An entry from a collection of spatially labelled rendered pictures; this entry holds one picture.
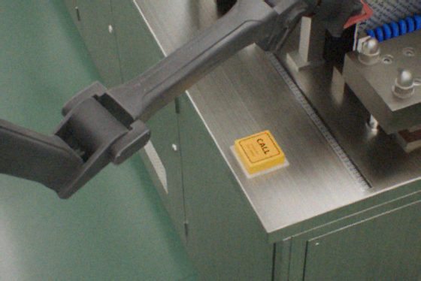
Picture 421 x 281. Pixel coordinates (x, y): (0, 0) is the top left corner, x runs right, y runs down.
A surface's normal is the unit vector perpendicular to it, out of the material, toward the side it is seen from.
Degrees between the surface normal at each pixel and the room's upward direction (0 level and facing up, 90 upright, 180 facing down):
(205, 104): 0
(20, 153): 103
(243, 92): 0
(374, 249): 90
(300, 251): 90
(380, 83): 0
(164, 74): 14
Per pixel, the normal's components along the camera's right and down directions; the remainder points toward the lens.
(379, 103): -0.92, 0.30
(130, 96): 0.17, -0.53
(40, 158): 0.75, 0.61
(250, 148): -0.02, -0.66
